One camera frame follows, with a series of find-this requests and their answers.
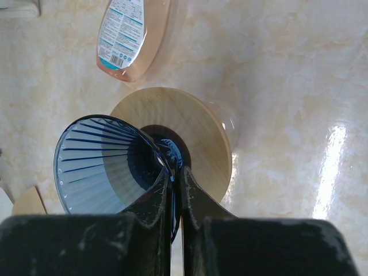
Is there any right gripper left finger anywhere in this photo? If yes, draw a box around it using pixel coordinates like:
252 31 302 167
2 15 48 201
1 170 172 275

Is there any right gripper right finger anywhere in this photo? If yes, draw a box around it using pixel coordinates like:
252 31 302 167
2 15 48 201
180 167 358 275

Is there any blue glass dripper cone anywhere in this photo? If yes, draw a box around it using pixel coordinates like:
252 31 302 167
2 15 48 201
53 114 191 238

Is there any brown paper coffee filter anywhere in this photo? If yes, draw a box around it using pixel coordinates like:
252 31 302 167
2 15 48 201
11 186 47 216

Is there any clear glass carafe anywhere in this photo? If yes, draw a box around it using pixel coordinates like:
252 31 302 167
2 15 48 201
206 101 240 151

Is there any pink detergent bottle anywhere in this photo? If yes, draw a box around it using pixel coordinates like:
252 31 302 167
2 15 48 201
96 0 172 82

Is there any beige canvas tote bag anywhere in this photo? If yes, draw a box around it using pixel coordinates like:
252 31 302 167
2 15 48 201
0 0 41 19

